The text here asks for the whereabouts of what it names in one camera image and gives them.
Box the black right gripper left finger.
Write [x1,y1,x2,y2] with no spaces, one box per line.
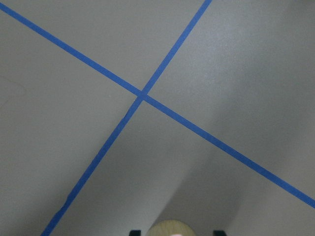
[129,230,141,236]

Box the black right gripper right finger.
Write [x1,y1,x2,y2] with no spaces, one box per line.
[213,230,224,236]

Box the yellow wooden cup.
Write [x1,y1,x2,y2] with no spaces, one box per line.
[146,219,196,236]

